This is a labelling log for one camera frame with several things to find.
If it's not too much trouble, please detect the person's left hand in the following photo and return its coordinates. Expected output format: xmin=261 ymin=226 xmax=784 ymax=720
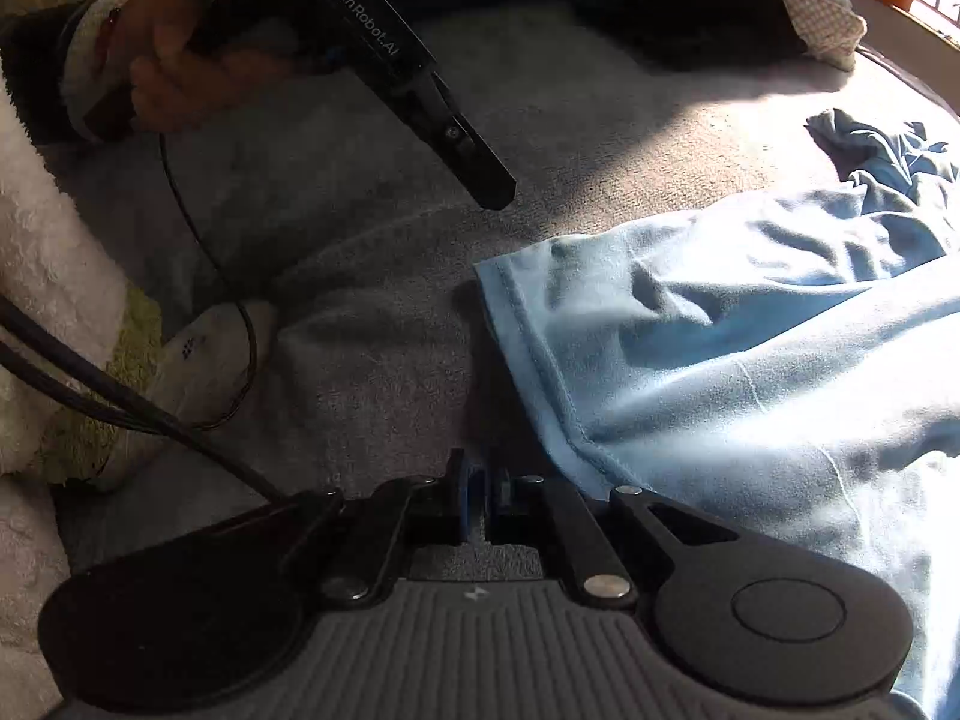
xmin=127 ymin=0 xmax=302 ymax=134

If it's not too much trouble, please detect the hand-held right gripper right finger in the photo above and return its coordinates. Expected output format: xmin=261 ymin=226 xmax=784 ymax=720
xmin=486 ymin=450 xmax=741 ymax=608

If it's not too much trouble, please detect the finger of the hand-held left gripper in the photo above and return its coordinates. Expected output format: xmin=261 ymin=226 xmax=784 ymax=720
xmin=388 ymin=70 xmax=518 ymax=211

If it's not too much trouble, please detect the thick black cable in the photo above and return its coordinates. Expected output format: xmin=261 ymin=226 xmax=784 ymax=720
xmin=0 ymin=294 xmax=286 ymax=503
xmin=0 ymin=341 xmax=162 ymax=437

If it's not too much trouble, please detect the white and green fluffy blanket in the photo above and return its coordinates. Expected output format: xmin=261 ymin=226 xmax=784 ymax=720
xmin=0 ymin=82 xmax=166 ymax=720

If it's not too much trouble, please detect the light blue t-shirt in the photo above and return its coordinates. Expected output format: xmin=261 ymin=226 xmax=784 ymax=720
xmin=474 ymin=106 xmax=960 ymax=720

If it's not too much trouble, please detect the person's left forearm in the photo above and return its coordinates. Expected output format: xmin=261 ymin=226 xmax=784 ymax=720
xmin=0 ymin=0 xmax=155 ymax=145

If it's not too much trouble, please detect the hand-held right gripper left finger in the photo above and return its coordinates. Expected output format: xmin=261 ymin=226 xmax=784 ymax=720
xmin=281 ymin=450 xmax=485 ymax=610

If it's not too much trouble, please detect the white dotted cloth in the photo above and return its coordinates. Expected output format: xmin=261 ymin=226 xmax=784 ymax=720
xmin=97 ymin=298 xmax=280 ymax=494

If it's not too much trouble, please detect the checkered cloth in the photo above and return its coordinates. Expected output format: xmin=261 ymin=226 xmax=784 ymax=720
xmin=641 ymin=0 xmax=869 ymax=74

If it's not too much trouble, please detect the grey blanket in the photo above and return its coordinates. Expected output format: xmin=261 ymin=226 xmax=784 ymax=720
xmin=45 ymin=0 xmax=960 ymax=593

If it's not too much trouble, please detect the thin black cable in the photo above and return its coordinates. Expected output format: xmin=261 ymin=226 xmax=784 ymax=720
xmin=157 ymin=131 xmax=260 ymax=432

